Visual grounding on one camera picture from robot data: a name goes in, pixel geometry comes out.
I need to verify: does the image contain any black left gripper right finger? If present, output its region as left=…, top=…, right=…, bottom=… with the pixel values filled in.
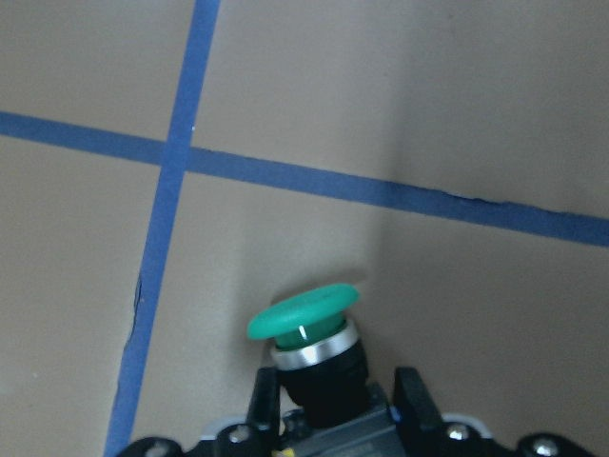
left=392, top=367, right=443, bottom=431

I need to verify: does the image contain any green push button switch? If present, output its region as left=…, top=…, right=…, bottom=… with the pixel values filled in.
left=246, top=283, right=401, bottom=457

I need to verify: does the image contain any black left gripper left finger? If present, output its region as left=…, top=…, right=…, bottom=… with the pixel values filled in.
left=246, top=367, right=281, bottom=431

